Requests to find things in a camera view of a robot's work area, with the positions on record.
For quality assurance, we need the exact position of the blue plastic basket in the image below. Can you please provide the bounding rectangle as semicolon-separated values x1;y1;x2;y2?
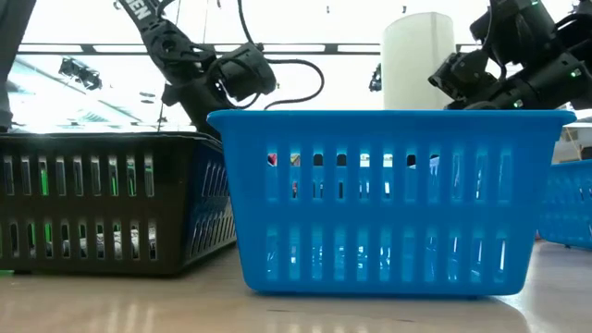
206;109;578;298
536;158;592;252

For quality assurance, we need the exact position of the black plastic basket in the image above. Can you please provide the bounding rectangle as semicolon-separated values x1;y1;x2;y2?
0;131;238;278

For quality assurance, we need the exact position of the white shade wooden base lamp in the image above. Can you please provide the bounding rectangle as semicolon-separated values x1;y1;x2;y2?
381;11;458;111

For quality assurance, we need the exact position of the small black background object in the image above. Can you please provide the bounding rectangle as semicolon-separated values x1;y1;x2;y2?
368;63;383;93

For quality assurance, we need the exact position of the dark ceiling fixture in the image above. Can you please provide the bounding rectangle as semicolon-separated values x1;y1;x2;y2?
58;56;104;92

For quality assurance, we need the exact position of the black overhead beam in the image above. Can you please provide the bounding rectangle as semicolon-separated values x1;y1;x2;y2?
17;42;382;57

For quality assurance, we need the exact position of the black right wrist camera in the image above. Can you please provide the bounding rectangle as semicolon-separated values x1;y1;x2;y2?
427;49;492;102

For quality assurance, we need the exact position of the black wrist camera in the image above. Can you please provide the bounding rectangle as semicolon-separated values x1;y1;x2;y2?
216;42;278;104
427;49;492;102

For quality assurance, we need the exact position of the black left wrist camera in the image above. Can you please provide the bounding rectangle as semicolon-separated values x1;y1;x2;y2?
216;42;278;104

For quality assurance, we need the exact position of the black left camera cable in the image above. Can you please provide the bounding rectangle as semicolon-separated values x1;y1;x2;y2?
236;0;326;111

